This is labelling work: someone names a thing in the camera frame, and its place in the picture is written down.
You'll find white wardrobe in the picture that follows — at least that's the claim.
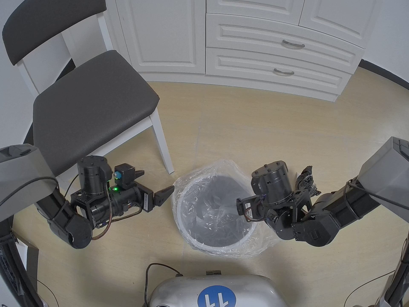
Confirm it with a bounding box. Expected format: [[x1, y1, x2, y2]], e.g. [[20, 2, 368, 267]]
[[102, 0, 381, 103]]

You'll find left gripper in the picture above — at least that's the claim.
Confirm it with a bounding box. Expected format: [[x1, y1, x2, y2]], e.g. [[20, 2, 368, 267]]
[[108, 169, 175, 216]]

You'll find black cable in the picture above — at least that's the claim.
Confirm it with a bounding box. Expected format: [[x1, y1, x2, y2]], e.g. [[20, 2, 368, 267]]
[[144, 262, 184, 307]]

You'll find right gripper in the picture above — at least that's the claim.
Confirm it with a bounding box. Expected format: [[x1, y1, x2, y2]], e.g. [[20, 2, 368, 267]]
[[236, 195, 273, 225]]

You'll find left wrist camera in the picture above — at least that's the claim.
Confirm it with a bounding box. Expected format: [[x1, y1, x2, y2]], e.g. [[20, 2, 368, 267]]
[[113, 163, 137, 190]]

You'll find white trash bin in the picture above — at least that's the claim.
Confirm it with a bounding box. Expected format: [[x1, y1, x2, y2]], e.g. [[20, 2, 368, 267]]
[[176, 171, 260, 252]]

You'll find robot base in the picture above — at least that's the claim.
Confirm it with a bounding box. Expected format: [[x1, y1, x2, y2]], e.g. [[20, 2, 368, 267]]
[[150, 269, 289, 307]]

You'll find white chair grey seat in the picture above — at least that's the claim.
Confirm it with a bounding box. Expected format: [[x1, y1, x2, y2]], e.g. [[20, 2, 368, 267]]
[[1, 0, 175, 201]]

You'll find clear plastic bag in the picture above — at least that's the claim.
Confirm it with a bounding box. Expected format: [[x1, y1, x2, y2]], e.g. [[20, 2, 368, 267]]
[[171, 158, 276, 258]]

